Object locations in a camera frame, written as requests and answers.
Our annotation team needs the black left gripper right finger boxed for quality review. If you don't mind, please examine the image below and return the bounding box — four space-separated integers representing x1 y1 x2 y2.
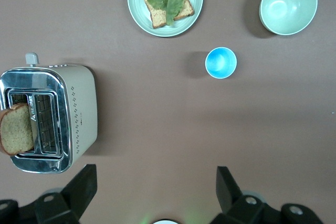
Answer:
211 166 283 224

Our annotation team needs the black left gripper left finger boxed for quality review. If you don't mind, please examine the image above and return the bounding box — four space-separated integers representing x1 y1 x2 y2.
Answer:
34 164 98 224

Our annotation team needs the blue cup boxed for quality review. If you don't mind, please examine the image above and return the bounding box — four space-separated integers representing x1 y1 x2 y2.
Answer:
205 47 238 80

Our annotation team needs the brown bread slice in toaster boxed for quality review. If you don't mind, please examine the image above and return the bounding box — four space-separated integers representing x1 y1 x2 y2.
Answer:
0 102 38 156

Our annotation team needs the beige and chrome toaster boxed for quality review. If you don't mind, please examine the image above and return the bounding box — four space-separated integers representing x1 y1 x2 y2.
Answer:
0 52 98 174

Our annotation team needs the brown toast slice under lettuce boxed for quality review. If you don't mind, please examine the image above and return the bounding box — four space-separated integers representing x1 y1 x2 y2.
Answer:
141 0 195 29

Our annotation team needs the pale green plate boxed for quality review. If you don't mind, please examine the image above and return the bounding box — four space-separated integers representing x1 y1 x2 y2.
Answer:
127 0 204 38

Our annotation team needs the pale green bowl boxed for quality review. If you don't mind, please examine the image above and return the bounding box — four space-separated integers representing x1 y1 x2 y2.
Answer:
259 0 319 36

